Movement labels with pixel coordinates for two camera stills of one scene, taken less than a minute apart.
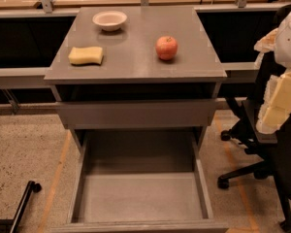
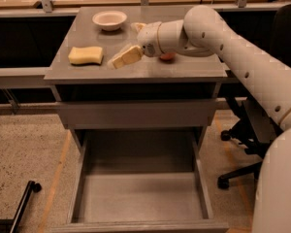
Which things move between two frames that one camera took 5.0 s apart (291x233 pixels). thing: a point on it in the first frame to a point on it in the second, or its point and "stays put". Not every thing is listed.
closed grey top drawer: [140, 114] stays put
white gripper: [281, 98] to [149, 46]
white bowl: [109, 20] stays put
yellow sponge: [83, 56] stays put
